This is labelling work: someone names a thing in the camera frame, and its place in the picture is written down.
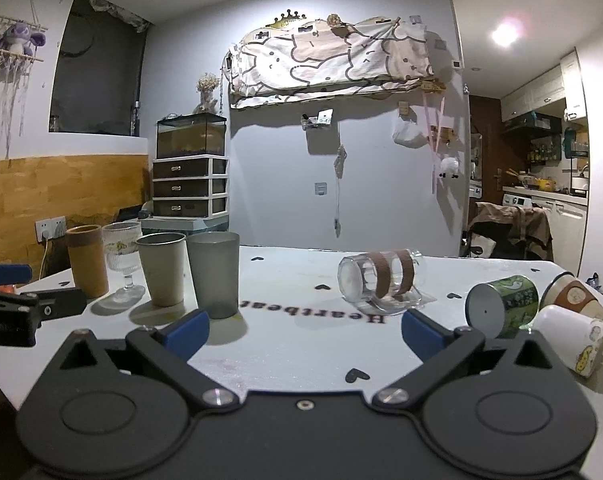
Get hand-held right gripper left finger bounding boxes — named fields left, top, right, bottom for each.
left=56, top=309, right=238, bottom=409

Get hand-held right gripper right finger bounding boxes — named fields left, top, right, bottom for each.
left=371, top=309, right=557, bottom=409

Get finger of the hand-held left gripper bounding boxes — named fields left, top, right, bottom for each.
left=0, top=263, right=33, bottom=287
left=0, top=287, right=88, bottom=322

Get clear glass mug brown bands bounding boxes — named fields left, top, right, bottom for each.
left=337, top=248, right=428, bottom=315

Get tall brown cardboard cup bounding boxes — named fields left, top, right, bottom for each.
left=64, top=224, right=110, bottom=299

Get frosted grey glass cup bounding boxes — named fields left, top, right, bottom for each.
left=186, top=231, right=241, bottom=320

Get beige grey cup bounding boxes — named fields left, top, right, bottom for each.
left=135, top=232, right=189, bottom=307

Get green patterned cup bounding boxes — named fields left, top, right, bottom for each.
left=464, top=274, right=540, bottom=340

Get white cup yellow cartoon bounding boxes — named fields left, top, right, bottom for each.
left=530, top=304, right=603, bottom=379

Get brown white paper cup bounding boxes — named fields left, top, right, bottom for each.
left=538, top=271, right=603, bottom=322

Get ribbed glass goblet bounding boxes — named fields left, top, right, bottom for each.
left=102, top=222, right=148, bottom=306

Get chair with brown jacket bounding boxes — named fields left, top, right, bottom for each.
left=467, top=201, right=553, bottom=261

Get white drawer unit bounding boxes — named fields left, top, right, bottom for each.
left=151, top=156, right=230, bottom=219

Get kitchen counter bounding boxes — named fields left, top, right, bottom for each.
left=501, top=185, right=589, bottom=273

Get glass fish tank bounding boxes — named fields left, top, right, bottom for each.
left=155, top=112, right=229, bottom=159

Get white hanging bag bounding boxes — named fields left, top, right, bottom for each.
left=392, top=115, right=429, bottom=149

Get spice bottle shelf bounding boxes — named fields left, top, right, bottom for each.
left=528, top=141, right=563, bottom=164

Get dark window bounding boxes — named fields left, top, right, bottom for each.
left=48, top=0, right=151, bottom=137

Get purple plush toy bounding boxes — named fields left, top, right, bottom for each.
left=0, top=20, right=48, bottom=57

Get dried flowers vase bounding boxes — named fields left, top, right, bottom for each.
left=196, top=72, right=222, bottom=115

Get printed blanket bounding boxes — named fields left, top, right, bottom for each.
left=226, top=14, right=440, bottom=110

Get round ceiling light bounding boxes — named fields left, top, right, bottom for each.
left=490, top=21, right=521, bottom=48

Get gold crown ornament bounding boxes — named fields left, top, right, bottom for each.
left=267, top=9, right=309, bottom=29

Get white power cable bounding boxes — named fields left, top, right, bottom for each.
left=38, top=232, right=52, bottom=281

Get white wall socket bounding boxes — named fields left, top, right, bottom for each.
left=35, top=215, right=68, bottom=241

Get hanging string ornament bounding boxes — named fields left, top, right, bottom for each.
left=333, top=144, right=347, bottom=239

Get small wall shelf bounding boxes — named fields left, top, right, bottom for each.
left=301, top=108, right=333, bottom=131

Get white kitchen wall cabinets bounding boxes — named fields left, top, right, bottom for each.
left=500, top=47, right=589, bottom=123

